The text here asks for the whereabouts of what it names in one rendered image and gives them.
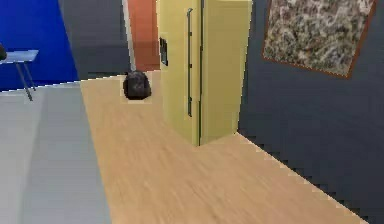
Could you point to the yellow fridge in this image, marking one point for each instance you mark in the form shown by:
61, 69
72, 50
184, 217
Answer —
220, 66

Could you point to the black round bin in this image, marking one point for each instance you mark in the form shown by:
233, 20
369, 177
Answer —
136, 85

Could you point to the grey table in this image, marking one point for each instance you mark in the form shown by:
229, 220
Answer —
20, 58

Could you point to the black object on table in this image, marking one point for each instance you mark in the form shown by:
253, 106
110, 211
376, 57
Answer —
2, 53

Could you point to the framed speckled wall picture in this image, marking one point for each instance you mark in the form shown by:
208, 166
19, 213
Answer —
316, 33

